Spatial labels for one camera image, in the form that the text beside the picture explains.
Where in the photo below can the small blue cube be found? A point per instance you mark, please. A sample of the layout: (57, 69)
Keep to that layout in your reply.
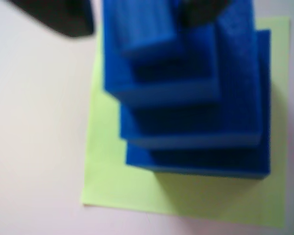
(142, 24)

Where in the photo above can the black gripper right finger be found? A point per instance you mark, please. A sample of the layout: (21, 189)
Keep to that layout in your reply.
(201, 11)

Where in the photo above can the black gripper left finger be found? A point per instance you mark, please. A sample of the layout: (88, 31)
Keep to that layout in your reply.
(61, 17)

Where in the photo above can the medium blue cube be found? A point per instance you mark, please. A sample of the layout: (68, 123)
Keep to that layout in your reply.
(237, 98)

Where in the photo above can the large blue cube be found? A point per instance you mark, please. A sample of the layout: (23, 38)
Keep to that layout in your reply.
(265, 122)

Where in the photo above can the green paper square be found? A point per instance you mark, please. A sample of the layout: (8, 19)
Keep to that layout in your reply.
(117, 186)

